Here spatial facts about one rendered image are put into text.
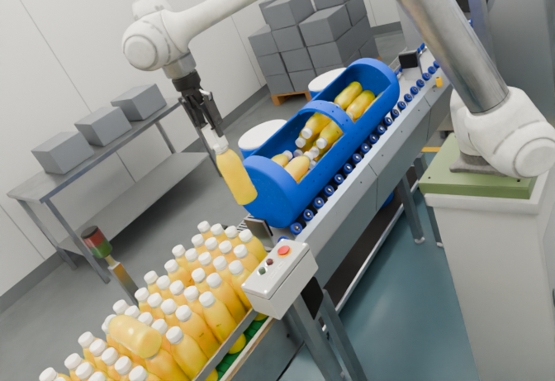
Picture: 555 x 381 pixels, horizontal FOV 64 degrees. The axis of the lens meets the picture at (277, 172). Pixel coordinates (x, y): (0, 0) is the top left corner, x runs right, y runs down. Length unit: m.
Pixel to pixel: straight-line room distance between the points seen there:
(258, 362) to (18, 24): 3.89
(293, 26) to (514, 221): 4.04
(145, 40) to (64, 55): 3.79
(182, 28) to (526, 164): 0.85
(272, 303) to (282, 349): 0.29
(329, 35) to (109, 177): 2.72
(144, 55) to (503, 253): 1.18
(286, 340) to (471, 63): 0.95
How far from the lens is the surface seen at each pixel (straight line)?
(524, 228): 1.48
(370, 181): 1.92
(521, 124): 1.19
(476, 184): 1.42
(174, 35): 1.05
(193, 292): 1.34
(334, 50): 5.01
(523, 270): 1.60
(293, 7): 5.14
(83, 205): 4.80
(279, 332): 1.45
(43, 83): 4.68
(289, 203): 1.52
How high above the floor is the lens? 1.86
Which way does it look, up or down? 26 degrees down
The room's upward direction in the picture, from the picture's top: 24 degrees counter-clockwise
